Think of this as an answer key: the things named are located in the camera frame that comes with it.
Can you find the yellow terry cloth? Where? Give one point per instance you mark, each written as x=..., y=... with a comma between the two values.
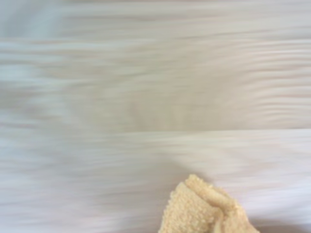
x=194, y=211

